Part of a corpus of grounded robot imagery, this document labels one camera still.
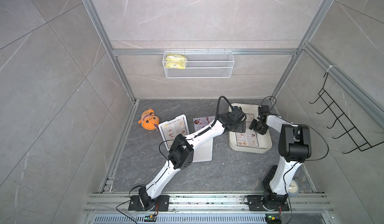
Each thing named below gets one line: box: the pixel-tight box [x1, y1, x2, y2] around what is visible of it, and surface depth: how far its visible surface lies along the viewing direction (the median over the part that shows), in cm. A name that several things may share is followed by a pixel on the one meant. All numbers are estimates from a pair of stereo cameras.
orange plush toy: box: [138, 108, 160, 131], surface depth 98 cm
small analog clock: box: [287, 179, 300, 197], surface depth 76 cm
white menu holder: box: [192, 137, 214, 163], surface depth 84 cm
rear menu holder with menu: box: [158, 114, 190, 151], surface depth 86 cm
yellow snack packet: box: [165, 54, 187, 70], surface depth 89 cm
